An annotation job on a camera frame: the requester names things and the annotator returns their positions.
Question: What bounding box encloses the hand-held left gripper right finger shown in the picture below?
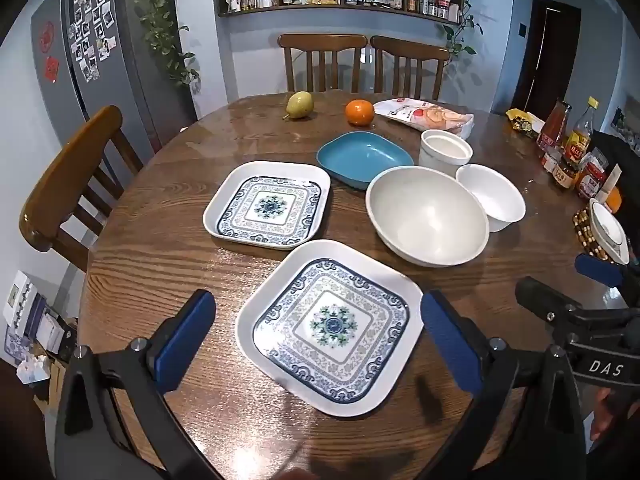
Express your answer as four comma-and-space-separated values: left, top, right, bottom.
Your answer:
421, 289, 586, 480

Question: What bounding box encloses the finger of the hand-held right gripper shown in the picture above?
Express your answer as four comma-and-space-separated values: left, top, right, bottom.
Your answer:
515, 276, 601, 344
575, 254, 640, 306

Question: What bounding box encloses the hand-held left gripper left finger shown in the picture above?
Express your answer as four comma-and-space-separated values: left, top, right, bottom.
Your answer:
54, 289, 217, 480

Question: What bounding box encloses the blue patterned square plate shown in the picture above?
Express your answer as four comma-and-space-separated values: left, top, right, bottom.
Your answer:
235, 239, 425, 418
202, 161, 331, 251

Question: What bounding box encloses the small white bowl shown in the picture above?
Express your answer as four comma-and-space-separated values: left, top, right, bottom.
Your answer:
456, 163, 527, 233

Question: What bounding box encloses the large white bowl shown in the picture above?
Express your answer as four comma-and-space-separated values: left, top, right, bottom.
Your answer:
365, 165, 490, 267

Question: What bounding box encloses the white straight-sided bowl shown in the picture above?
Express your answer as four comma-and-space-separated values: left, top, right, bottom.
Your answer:
419, 129, 474, 179

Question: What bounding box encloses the person's right hand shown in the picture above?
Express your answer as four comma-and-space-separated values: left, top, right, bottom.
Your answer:
590, 387, 640, 441

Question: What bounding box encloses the white rimmed plate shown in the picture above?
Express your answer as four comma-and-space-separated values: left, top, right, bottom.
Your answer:
589, 198, 630, 265

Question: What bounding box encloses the red sauce jar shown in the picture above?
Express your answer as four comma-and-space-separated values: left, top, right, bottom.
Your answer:
575, 152, 608, 201

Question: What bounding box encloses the beige carton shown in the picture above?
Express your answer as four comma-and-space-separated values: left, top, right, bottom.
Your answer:
597, 164, 623, 196

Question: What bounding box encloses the brown sauce jar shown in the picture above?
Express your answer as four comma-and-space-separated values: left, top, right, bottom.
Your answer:
552, 157, 581, 191

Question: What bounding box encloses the black cloth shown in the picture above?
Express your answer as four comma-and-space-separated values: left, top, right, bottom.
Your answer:
585, 132, 640, 261

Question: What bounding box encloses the small white-lidded jar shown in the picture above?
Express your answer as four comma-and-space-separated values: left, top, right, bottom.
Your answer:
541, 145, 563, 173

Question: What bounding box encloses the black box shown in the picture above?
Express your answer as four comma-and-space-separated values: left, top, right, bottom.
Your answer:
50, 317, 79, 361

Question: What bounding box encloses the yellow-capped bottle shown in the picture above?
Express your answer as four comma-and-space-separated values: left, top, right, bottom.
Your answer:
565, 97, 599, 166

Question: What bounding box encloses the cardboard box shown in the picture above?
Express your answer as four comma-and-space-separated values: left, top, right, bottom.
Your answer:
17, 355, 66, 403

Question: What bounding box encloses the red sauce bottle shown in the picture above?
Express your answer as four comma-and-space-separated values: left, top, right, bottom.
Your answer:
537, 99, 572, 153

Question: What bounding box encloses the yellow snack packet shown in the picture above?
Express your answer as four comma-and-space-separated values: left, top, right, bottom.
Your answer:
505, 109, 546, 137

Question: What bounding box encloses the blue patterned box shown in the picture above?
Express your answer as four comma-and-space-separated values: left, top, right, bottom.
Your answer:
5, 330, 32, 362

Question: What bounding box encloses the wooden chair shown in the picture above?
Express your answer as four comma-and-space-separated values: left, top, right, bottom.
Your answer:
370, 36, 451, 101
20, 105, 146, 273
277, 34, 368, 93

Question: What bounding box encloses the dark wooden door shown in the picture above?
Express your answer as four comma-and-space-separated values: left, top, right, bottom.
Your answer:
512, 0, 583, 113

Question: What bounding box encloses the white snack bag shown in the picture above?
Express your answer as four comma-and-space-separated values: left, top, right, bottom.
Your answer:
373, 97, 475, 140

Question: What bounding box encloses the grey refrigerator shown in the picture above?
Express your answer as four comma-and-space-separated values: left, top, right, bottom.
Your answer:
30, 0, 198, 161

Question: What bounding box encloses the green pear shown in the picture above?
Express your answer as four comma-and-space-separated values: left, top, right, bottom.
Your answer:
282, 91, 316, 122

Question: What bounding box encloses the trailing vine plant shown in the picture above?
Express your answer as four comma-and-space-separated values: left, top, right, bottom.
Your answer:
442, 0, 483, 61
127, 0, 201, 93

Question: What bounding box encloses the cluster of photo magnets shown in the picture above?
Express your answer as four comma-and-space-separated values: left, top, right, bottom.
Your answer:
67, 0, 118, 83

